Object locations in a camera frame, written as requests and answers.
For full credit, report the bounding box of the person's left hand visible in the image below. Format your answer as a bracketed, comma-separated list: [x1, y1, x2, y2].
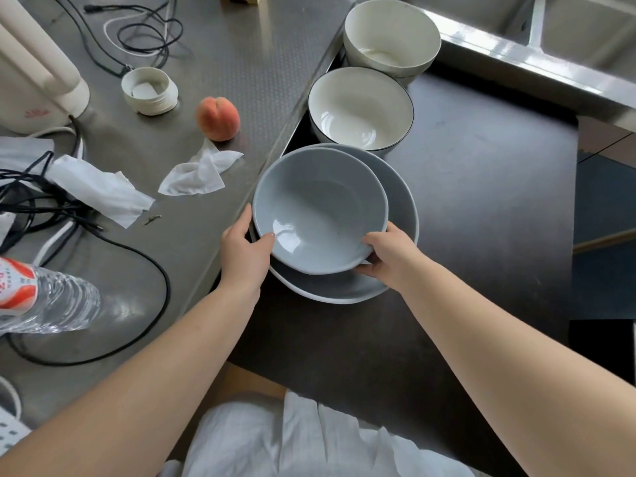
[219, 203, 276, 296]

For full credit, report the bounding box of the white power strip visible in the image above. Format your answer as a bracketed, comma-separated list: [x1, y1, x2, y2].
[0, 406, 32, 457]

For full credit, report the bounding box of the thin black looped cable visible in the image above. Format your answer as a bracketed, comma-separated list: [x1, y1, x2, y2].
[49, 0, 186, 78]

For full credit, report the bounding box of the peach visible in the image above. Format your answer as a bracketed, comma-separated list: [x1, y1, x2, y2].
[196, 96, 241, 142]

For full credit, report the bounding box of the white bowl with black rim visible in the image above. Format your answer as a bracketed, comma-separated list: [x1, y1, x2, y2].
[307, 67, 415, 157]

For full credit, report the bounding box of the thick black power cable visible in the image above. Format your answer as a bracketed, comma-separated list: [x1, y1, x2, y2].
[0, 115, 172, 367]

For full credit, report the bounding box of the thin white cable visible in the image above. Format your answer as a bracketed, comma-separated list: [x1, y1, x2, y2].
[103, 0, 179, 57]

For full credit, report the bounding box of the person's right hand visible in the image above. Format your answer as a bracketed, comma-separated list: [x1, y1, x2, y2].
[354, 221, 434, 294]

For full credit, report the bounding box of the stainless steel sink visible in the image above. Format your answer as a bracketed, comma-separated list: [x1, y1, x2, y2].
[393, 0, 636, 133]

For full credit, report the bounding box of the wooden stick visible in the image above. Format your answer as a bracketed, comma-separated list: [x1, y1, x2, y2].
[573, 227, 636, 255]

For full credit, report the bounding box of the large crumpled white tissue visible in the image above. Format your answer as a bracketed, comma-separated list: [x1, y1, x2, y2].
[47, 154, 156, 229]

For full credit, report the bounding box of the small crumpled white tissue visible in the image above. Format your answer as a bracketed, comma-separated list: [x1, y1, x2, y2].
[158, 138, 244, 197]

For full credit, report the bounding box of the person's right forearm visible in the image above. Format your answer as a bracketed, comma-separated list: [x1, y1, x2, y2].
[397, 263, 636, 477]

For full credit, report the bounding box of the flat white tissue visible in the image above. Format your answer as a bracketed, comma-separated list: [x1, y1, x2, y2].
[0, 136, 56, 175]

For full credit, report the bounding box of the white apron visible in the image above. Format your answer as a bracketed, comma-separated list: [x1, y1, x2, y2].
[158, 390, 490, 477]

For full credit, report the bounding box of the thick white cable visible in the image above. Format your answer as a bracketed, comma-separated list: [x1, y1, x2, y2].
[31, 219, 84, 268]

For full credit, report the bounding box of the large cream bowl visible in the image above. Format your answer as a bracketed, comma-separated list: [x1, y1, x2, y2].
[343, 0, 442, 87]

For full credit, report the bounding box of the cream electric appliance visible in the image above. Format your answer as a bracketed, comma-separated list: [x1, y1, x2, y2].
[0, 0, 91, 135]

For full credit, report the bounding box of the person's left forearm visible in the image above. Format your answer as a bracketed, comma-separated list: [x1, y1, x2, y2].
[0, 283, 262, 477]

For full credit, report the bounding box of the white round plastic lid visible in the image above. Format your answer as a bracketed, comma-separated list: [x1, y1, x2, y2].
[121, 67, 179, 117]

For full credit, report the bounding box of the clear plastic water bottle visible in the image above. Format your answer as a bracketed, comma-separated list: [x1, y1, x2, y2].
[0, 256, 101, 337]

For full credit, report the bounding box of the small grey ceramic bowl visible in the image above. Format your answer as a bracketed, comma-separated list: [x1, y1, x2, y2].
[252, 146, 389, 276]

